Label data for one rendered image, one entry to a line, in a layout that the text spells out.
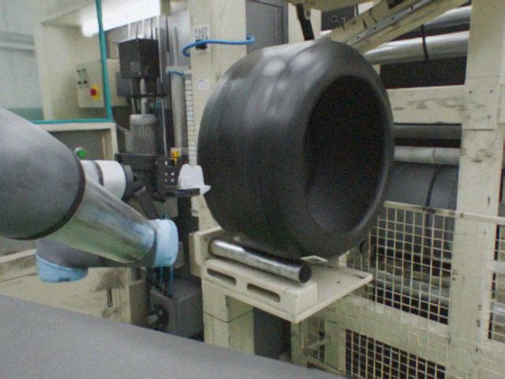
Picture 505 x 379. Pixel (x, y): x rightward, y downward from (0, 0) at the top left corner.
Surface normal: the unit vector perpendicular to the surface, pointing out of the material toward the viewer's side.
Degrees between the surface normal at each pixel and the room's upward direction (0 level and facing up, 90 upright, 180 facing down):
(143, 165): 90
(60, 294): 90
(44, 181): 95
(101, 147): 90
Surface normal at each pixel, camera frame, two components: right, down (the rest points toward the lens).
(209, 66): -0.69, 0.15
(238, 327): 0.72, 0.11
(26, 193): 0.80, 0.32
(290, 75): 0.12, -0.37
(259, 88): -0.58, -0.44
